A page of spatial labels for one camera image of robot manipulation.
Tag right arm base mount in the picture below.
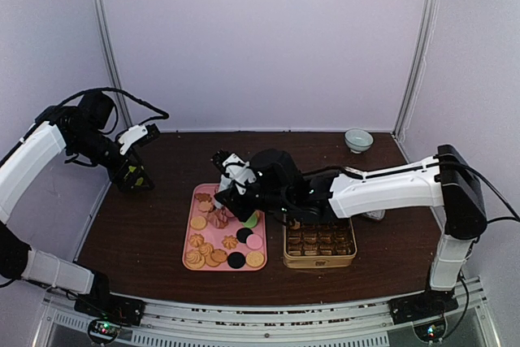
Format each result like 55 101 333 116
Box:
388 292 458 345

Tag metal serving tongs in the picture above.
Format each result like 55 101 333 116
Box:
207 175 232 229

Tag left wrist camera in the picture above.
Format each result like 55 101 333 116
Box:
116 124 160 155

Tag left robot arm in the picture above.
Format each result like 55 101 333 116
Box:
1 88 168 318

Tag beige round biscuit corner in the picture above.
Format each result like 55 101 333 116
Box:
245 251 265 268

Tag black sandwich cookie lower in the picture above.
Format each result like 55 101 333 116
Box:
227 252 245 269

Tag black sandwich cookie upper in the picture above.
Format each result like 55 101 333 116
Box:
236 228 253 244

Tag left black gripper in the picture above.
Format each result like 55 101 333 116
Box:
69 128 154 193

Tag silver tin lid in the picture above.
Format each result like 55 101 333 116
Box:
363 210 386 222

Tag aluminium frame post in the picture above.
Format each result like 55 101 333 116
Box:
84 0 137 139
393 0 438 141

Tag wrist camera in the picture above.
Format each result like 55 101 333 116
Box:
211 150 258 195
116 124 160 155

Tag pale ceramic bowl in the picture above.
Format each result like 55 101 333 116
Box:
344 128 374 154

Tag black sandwich cookie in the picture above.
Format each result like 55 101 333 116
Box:
236 228 253 244
227 252 245 269

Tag pink plastic tray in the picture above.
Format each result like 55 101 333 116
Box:
182 184 267 272

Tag pink sandwich cookie lower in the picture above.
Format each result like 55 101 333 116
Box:
246 233 263 250

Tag gold cookie tin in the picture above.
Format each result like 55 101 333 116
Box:
283 219 358 269

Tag green sandwich cookie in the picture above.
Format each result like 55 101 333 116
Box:
242 215 258 229

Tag right aluminium frame post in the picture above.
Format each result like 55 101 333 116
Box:
393 0 438 141

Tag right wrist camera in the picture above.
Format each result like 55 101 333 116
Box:
211 150 258 195

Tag left aluminium frame post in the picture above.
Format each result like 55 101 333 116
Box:
84 0 137 139

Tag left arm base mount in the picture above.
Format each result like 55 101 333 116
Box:
74 294 145 345

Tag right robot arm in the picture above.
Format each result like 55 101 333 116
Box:
211 145 488 316

